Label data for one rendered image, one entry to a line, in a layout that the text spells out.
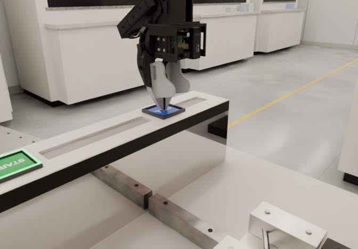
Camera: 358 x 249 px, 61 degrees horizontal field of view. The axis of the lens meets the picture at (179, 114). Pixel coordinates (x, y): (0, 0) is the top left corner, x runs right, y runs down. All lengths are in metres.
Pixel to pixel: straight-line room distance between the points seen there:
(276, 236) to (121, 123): 0.28
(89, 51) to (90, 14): 0.47
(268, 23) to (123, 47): 3.63
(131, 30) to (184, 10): 0.12
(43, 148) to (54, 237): 0.12
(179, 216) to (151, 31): 0.28
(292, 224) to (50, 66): 3.28
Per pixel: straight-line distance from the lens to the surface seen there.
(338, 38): 8.42
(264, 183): 0.62
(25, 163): 0.42
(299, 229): 0.39
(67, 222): 0.44
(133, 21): 0.52
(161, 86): 0.50
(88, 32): 3.44
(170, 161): 0.53
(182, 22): 0.46
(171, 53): 0.47
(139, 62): 0.49
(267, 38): 6.59
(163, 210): 0.49
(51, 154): 0.44
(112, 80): 3.68
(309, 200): 0.60
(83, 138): 0.47
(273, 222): 0.39
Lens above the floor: 1.15
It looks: 21 degrees down
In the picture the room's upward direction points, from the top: straight up
